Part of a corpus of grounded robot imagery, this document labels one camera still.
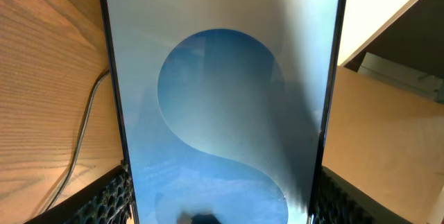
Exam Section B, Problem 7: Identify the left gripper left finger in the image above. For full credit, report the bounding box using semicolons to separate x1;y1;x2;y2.
26;164;134;224

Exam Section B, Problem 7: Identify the black charger cable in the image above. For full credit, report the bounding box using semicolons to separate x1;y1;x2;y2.
43;68;111;213

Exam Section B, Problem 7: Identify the blue Galaxy smartphone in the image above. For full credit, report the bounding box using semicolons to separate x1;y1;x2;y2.
100;0;345;224

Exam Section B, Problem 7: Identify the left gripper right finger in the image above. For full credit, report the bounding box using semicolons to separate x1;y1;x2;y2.
311;166;411;224

